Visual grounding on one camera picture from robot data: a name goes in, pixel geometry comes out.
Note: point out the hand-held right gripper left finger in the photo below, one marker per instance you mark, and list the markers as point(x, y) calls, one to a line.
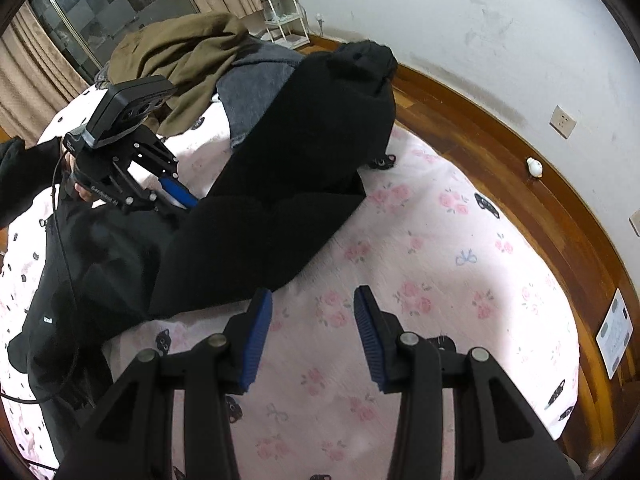
point(255, 340)

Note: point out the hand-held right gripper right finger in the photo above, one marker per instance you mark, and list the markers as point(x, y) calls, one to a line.
point(372, 340)

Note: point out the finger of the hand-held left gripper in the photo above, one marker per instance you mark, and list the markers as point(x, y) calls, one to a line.
point(157, 157)
point(177, 192)

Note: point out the black jacket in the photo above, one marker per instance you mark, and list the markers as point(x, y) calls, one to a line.
point(300, 135)

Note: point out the person's left forearm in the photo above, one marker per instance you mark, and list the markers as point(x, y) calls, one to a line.
point(25, 175)

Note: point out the person's left hand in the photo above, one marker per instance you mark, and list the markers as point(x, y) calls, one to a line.
point(82, 191)

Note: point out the olive brown garment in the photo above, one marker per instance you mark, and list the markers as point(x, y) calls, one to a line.
point(190, 50)

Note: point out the pink floral printed blanket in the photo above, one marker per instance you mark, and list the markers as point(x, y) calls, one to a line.
point(425, 270)

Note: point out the glass sliding door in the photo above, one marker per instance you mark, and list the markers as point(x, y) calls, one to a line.
point(100, 10)

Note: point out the dark grey jeans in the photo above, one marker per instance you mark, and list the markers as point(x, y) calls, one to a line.
point(255, 85)

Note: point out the white shelf rack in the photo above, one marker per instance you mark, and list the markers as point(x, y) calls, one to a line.
point(287, 37)

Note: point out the white night light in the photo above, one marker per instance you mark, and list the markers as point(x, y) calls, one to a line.
point(535, 167)

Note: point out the white bathroom scale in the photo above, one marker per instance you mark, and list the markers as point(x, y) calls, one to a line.
point(617, 332)

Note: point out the white wall socket with plug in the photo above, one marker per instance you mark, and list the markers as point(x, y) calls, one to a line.
point(320, 19)

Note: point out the beige wall socket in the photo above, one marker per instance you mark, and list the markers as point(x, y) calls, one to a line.
point(635, 221)
point(562, 121)

